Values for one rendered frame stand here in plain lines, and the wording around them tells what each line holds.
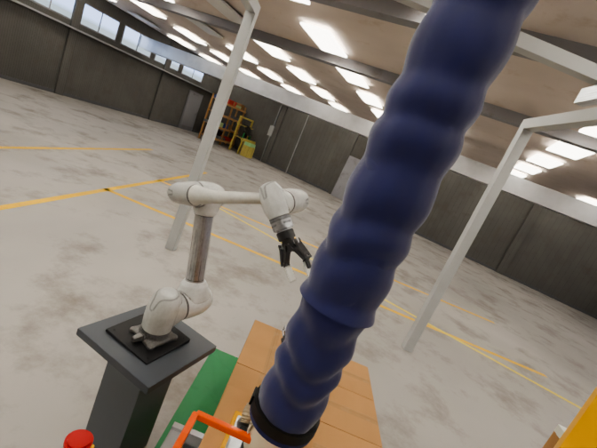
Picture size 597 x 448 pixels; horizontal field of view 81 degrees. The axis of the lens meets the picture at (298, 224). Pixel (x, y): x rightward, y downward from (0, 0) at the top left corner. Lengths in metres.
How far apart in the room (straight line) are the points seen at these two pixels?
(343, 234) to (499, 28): 0.58
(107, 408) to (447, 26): 2.22
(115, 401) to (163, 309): 0.57
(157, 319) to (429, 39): 1.64
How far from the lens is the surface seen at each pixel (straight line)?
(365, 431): 2.54
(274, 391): 1.15
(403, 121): 0.91
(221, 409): 1.56
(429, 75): 0.93
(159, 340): 2.03
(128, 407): 2.20
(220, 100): 4.63
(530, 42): 3.35
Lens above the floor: 1.99
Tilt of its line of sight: 12 degrees down
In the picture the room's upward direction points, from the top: 23 degrees clockwise
